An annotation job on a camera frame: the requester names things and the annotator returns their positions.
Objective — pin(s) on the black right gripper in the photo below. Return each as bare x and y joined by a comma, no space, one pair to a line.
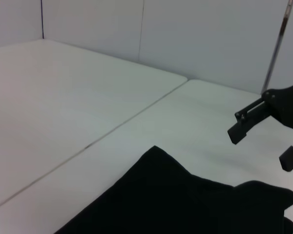
288,107

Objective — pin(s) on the black t-shirt with FREE print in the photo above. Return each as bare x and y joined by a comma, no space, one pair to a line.
185,207

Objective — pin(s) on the thin metal pole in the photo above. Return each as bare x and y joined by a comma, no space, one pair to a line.
277,46

